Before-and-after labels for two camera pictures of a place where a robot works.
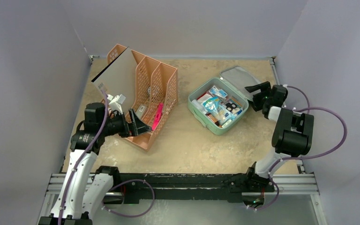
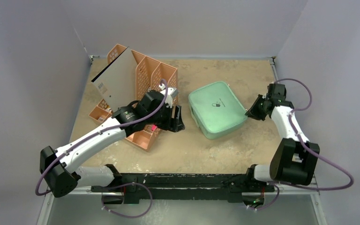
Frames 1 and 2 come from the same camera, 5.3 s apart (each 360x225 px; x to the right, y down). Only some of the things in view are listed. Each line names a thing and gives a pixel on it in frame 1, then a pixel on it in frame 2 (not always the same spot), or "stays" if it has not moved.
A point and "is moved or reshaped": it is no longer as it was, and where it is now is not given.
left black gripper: (139, 127) to (174, 124)
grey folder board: (120, 77) stays
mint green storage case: (220, 103) is moved or reshaped
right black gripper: (261, 96) to (261, 105)
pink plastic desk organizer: (156, 86) stays
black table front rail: (226, 187) stays
